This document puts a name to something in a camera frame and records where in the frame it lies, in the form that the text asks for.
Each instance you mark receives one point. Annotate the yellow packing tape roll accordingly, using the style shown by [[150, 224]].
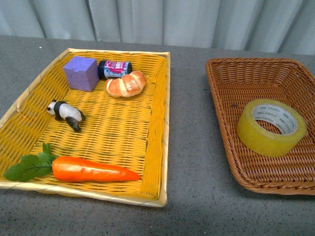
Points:
[[270, 127]]

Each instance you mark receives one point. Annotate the yellow woven basket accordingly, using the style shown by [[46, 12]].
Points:
[[129, 132]]

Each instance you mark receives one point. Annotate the brown wicker basket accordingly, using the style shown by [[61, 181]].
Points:
[[236, 81]]

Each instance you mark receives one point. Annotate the toy croissant bread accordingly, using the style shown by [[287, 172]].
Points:
[[127, 86]]

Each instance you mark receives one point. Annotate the small dark labelled jar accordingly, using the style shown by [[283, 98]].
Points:
[[113, 69]]

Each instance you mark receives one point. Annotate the purple foam cube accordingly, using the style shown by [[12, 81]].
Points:
[[82, 73]]

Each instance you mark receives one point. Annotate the toy panda figure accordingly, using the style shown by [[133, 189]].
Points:
[[62, 110]]

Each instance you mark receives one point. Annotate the orange toy carrot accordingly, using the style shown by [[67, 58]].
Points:
[[66, 169]]

